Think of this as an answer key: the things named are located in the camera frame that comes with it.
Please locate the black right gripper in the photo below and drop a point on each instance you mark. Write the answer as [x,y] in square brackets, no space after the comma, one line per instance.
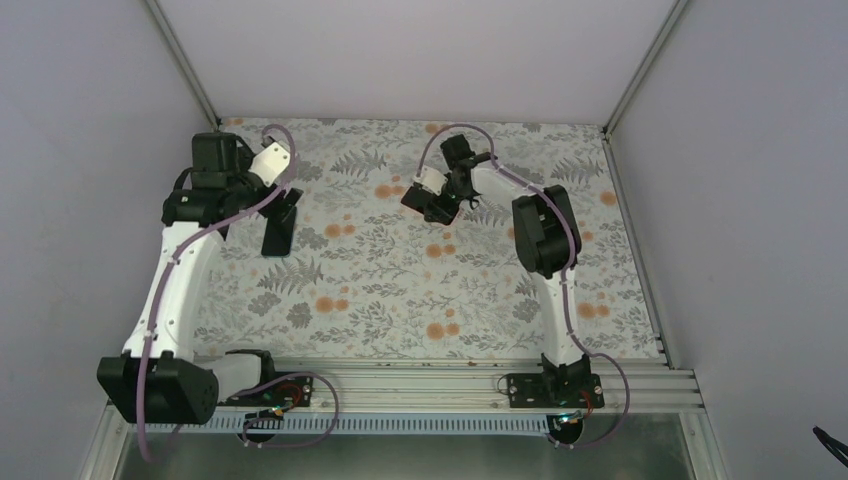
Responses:
[443,213]

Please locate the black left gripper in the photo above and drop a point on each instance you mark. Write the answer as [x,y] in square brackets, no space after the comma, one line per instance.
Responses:
[270,208]

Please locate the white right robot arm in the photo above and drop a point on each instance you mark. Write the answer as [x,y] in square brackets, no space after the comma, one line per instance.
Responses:
[547,244]

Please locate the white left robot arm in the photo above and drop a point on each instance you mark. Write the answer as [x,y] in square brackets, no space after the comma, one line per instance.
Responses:
[156,378]

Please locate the floral patterned table mat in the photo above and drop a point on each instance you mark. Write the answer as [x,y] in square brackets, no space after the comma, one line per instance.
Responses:
[369,278]

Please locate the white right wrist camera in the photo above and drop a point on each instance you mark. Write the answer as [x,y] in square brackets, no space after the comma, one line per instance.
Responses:
[430,180]

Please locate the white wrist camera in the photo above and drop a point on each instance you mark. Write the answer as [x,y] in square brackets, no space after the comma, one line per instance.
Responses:
[430,180]
[270,163]

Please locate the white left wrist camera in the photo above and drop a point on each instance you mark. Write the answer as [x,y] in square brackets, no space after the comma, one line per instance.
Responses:
[270,163]

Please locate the aluminium frame post left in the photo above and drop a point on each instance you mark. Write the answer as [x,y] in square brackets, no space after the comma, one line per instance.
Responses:
[184,66]

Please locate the aluminium frame post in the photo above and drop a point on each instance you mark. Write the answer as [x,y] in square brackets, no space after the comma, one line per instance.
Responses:
[654,50]
[184,66]

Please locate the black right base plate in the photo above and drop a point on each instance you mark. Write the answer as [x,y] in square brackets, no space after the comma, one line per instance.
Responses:
[536,390]

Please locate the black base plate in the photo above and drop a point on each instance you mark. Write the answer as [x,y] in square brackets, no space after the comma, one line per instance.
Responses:
[536,390]
[290,393]

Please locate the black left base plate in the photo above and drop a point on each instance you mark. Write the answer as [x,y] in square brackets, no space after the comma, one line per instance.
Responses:
[290,393]

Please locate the grey slotted cable duct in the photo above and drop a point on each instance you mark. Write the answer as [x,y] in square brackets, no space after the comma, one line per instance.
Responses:
[377,424]

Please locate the aluminium mounting rail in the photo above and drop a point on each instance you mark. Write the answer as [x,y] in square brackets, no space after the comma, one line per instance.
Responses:
[444,387]

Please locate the aluminium frame post right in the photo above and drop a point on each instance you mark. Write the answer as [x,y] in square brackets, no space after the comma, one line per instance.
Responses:
[654,50]

